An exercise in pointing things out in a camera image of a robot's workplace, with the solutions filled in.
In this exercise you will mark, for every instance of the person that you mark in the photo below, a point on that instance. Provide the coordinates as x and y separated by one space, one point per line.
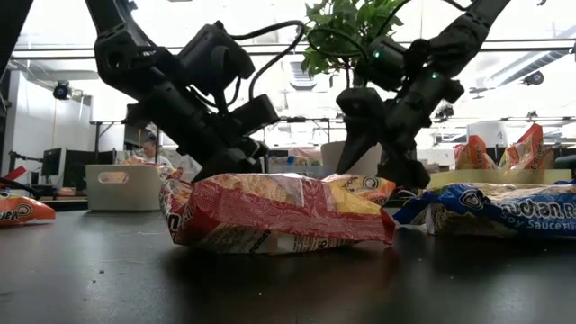
150 148

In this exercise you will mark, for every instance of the black table mat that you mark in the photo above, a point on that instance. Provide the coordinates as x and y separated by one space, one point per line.
135 279

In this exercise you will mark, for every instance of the red Maruchan noodle pack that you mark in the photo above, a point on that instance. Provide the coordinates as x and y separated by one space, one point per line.
135 160
171 173
270 211

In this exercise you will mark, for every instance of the blue Maruchan noodle pack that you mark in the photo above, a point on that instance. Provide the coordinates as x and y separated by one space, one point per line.
297 160
517 211

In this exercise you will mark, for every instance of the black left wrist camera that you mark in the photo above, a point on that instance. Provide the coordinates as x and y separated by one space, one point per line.
216 58

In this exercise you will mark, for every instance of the black ceiling spotlight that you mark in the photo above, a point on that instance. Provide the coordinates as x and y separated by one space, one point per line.
533 78
62 90
445 112

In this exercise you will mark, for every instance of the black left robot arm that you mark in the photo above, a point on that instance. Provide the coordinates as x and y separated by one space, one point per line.
126 54

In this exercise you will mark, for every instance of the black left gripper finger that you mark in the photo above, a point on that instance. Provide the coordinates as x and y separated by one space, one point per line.
225 164
258 157

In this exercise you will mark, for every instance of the white plastic bin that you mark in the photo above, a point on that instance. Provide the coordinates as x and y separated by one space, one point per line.
121 198

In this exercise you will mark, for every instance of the black office monitor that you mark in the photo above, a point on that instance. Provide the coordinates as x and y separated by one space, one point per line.
54 162

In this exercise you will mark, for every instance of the green plant in white pot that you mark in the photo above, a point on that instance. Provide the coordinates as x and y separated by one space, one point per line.
328 157

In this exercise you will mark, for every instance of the yellow-green plastic bin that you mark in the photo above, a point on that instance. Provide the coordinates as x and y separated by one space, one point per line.
495 177

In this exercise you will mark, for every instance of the white cylinder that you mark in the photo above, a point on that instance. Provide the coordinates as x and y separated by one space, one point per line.
488 134

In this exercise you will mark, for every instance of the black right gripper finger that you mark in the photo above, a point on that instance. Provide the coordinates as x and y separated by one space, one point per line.
405 171
360 112

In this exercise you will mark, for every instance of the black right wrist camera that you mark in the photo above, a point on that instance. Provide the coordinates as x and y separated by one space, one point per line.
382 63

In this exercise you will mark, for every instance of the orange Maruchan noodle pack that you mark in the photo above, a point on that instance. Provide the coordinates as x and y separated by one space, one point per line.
472 155
528 150
22 210
360 189

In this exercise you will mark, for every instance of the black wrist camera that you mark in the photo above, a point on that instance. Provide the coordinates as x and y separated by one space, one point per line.
382 63
216 58

